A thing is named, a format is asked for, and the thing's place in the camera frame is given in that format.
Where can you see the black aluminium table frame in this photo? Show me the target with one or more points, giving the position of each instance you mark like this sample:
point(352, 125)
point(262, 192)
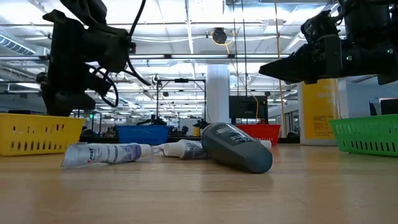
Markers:
point(289, 140)

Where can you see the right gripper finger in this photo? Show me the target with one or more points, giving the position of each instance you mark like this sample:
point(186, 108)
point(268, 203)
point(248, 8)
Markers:
point(289, 70)

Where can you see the dark grey toiletry bottle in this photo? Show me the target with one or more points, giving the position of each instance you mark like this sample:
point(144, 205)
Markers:
point(236, 149)

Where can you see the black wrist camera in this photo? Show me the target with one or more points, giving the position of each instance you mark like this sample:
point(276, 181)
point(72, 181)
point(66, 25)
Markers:
point(320, 25)
point(105, 46)

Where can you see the black computer monitor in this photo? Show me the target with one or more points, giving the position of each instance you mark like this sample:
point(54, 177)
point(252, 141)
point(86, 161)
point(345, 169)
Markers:
point(389, 107)

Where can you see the yellow plastic basket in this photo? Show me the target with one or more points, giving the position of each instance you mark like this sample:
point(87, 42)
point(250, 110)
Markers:
point(31, 133)

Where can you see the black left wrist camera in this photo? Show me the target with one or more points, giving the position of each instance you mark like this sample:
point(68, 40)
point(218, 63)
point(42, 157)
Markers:
point(105, 46)

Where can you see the blue plastic basket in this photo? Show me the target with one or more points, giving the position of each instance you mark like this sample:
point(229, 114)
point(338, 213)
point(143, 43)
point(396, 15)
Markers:
point(143, 134)

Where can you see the black panel screen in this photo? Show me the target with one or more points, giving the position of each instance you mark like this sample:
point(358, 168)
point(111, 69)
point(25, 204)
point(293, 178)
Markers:
point(248, 107)

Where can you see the red plastic basket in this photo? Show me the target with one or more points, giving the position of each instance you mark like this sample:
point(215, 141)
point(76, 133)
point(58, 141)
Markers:
point(264, 133)

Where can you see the white toothpaste tube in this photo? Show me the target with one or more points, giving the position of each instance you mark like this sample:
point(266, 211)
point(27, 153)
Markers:
point(186, 149)
point(99, 153)
point(266, 144)

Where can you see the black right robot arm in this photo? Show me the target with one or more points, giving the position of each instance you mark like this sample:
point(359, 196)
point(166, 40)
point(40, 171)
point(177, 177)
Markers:
point(370, 21)

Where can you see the black robot station frame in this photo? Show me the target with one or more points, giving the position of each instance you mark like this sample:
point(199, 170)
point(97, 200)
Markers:
point(182, 80)

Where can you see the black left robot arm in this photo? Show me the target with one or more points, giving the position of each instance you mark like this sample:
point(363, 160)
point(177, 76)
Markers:
point(66, 77)

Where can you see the green plastic basket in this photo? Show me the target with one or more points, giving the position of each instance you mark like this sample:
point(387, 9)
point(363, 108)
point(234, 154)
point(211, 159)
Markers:
point(367, 133)

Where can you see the yellow wipes canister white lid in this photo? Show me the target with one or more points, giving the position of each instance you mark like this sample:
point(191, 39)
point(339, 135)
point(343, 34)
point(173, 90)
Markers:
point(318, 112)

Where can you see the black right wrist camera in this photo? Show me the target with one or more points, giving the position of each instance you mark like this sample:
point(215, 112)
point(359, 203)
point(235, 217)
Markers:
point(320, 25)

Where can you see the white square pillar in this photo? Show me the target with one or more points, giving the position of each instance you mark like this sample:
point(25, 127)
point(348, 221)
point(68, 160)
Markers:
point(217, 93)

